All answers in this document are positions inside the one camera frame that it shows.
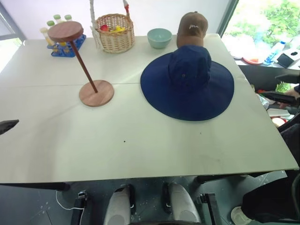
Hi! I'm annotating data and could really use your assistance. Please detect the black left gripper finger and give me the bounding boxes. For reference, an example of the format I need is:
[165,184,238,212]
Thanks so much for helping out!
[0,119,20,135]

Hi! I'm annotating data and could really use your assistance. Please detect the wooden hat stand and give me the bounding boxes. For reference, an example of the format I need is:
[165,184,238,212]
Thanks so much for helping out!
[47,21,115,107]

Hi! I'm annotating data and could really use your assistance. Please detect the navy blue wide-brim hat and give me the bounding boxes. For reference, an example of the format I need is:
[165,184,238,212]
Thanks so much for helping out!
[140,45,235,122]

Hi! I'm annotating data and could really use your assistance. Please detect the yellow-filled test tube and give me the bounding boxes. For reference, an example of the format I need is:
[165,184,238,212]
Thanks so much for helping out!
[39,27,53,45]

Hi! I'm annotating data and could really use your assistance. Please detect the blue test tube rack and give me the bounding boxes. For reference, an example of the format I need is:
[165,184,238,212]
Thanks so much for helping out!
[46,34,87,57]

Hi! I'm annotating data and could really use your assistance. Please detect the silver rounded robot leg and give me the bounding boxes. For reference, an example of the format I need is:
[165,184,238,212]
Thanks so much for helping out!
[103,184,135,225]
[163,182,202,225]

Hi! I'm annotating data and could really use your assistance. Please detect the pale green ceramic bowl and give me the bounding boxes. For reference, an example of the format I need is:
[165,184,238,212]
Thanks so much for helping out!
[147,28,173,49]

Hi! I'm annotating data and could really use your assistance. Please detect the brown baseball cap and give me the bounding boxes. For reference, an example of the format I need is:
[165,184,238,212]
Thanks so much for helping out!
[176,12,209,49]

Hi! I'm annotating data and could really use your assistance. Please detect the white round disc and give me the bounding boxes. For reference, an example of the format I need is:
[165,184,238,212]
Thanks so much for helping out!
[230,206,252,225]

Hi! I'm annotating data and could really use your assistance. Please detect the red plate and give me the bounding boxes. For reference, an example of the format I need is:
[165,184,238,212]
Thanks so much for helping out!
[242,56,264,65]

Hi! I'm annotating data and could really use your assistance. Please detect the white book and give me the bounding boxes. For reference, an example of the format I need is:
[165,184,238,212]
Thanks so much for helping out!
[267,107,292,118]

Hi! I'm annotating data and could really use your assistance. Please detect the black pointed object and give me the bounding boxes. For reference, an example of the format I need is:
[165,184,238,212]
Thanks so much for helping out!
[262,91,300,105]

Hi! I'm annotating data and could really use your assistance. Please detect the bystander dark clothing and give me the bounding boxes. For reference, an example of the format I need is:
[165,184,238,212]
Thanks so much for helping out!
[241,121,300,223]

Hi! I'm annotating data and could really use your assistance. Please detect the clear plastic water bottle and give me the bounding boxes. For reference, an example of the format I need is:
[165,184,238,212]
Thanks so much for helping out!
[264,41,288,65]

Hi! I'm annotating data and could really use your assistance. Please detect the dark grey pointed object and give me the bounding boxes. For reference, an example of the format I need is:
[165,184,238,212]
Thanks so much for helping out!
[275,69,300,84]

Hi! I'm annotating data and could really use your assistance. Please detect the black tissue box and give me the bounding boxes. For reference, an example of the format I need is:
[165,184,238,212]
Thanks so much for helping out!
[276,50,300,69]

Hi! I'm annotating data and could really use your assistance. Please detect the black table frame bar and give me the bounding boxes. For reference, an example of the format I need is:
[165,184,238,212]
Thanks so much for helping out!
[0,182,71,192]
[195,173,249,185]

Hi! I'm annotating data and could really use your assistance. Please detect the white cable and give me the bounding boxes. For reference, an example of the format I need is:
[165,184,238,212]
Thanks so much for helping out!
[55,190,85,211]

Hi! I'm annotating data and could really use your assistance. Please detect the wicker basket with handle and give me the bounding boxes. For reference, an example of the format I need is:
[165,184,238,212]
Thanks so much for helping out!
[89,0,135,54]

